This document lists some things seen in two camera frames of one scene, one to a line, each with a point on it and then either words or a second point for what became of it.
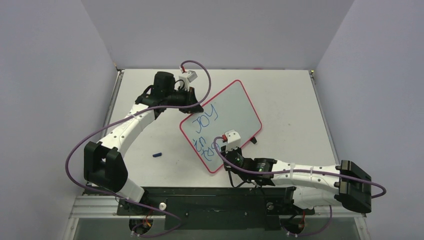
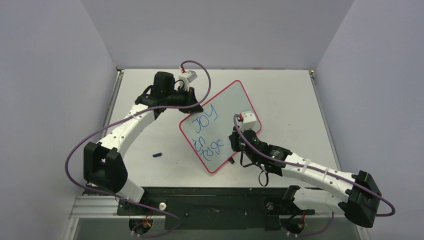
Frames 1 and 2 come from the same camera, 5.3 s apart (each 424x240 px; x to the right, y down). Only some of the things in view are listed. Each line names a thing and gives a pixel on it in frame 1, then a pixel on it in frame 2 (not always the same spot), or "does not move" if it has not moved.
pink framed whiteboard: (230, 109) does not move
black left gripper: (190, 97) does not move
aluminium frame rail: (99, 206) does not move
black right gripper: (230, 158) → (235, 141)
